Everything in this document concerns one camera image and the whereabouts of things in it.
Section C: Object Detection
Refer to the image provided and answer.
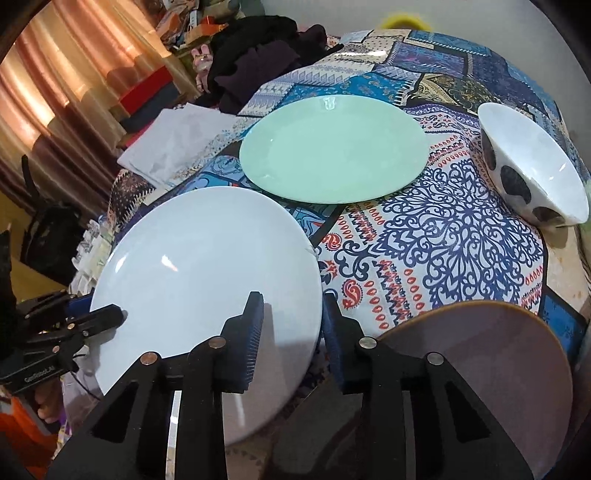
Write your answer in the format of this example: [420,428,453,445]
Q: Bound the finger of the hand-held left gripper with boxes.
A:
[16,291,90,324]
[28,304,127,344]

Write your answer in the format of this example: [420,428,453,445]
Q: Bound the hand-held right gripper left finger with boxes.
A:
[46,291,266,480]

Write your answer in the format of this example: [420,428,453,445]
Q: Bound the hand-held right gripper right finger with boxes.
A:
[322,292,539,480]

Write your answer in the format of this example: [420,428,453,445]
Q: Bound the large white plate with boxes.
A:
[90,186,324,446]

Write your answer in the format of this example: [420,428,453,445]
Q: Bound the mint green plate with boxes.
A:
[239,95,430,204]

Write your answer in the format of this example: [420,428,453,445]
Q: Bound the white bowl with black spots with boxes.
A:
[477,102,591,228]

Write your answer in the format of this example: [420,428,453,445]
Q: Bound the person's left forearm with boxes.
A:
[0,392,61,467]

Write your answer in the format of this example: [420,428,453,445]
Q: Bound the person's left hand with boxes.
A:
[34,382,64,423]

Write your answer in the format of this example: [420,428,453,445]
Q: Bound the pile of papers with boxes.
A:
[69,220,118,296]

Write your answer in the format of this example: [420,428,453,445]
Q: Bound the black backpack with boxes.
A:
[21,154,88,287]

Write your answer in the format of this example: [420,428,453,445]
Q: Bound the patchwork printed blanket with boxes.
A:
[106,28,591,370]

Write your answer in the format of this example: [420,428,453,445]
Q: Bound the white folded cloth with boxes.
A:
[117,104,241,190]

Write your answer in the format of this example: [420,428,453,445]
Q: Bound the red box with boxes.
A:
[121,69,174,109]

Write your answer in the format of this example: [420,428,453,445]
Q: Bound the orange curtain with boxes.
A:
[0,0,185,222]

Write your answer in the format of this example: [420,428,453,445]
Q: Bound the pink bunny toy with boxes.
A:
[191,46,214,89]

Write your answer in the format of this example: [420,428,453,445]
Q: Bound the pile of black clothing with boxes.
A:
[205,15,328,114]

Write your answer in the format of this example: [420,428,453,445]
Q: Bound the yellow round object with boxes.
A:
[383,14,430,31]

